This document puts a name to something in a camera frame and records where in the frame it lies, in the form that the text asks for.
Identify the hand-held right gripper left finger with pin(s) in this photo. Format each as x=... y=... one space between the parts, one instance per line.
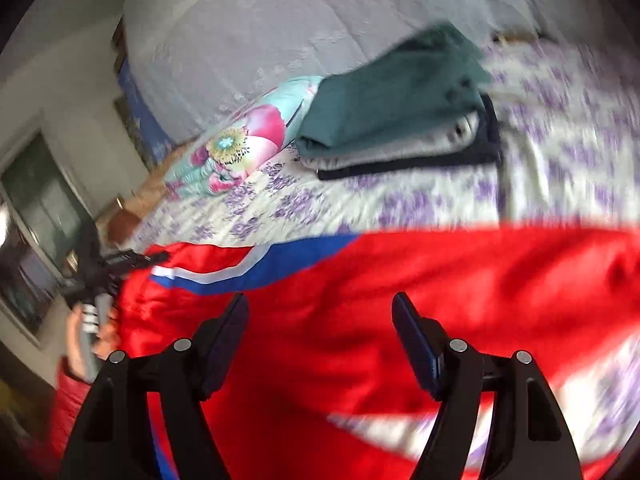
x=227 y=345

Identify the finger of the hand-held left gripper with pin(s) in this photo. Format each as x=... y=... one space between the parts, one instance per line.
x=135 y=259

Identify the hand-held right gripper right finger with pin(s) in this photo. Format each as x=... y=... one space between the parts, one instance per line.
x=415 y=350

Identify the red pants with blue stripe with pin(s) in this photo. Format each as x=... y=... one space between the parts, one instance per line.
x=350 y=285

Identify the grey folded pants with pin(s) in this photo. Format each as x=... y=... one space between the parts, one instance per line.
x=400 y=154

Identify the navy folded pants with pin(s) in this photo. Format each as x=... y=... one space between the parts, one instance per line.
x=492 y=140

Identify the teal folded pants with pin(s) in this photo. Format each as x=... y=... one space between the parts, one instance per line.
x=390 y=100

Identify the person's left hand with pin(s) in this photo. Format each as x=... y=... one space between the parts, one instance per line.
x=75 y=345

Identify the orange satin pillow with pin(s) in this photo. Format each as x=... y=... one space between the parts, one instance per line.
x=150 y=190

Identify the window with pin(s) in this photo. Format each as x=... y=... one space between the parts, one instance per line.
x=40 y=200

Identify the blue patterned cloth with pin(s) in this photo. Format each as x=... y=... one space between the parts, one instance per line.
x=145 y=130

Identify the purple floral bed sheet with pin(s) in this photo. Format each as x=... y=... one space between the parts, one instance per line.
x=425 y=200

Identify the floral folded blanket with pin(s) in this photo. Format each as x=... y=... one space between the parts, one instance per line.
x=240 y=145

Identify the lavender embroidered cover on headboard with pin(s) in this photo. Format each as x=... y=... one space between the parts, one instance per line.
x=300 y=25

